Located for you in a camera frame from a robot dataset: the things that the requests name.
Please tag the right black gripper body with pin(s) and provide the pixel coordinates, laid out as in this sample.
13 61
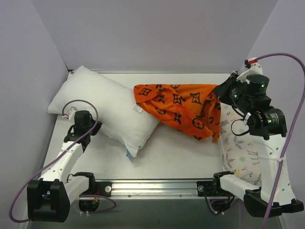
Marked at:
225 86

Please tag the orange patterned pillowcase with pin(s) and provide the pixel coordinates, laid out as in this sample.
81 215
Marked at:
192 109

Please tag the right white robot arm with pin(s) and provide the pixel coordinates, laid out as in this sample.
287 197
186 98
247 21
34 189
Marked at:
267 125

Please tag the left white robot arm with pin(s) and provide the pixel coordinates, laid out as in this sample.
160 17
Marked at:
50 196

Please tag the blue pillow corner tag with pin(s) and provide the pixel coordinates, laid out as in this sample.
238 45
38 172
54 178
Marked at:
128 154

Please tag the white pillow seam label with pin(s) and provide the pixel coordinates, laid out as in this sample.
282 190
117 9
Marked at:
137 108

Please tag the white floral animal pillow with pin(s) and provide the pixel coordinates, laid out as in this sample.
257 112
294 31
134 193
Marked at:
238 153

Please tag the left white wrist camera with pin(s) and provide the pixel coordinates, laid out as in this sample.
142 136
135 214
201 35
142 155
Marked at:
70 114

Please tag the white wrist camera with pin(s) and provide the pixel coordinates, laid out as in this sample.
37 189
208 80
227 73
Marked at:
251 66
70 114

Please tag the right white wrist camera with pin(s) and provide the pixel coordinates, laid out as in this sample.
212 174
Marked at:
251 66

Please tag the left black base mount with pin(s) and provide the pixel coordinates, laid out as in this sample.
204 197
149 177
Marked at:
101 188

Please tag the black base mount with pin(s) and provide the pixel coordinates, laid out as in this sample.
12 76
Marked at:
206 188
101 188

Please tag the aluminium front rail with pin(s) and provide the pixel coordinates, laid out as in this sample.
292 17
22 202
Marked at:
146 189

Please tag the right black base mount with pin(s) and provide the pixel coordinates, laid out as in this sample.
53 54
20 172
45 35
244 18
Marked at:
206 188

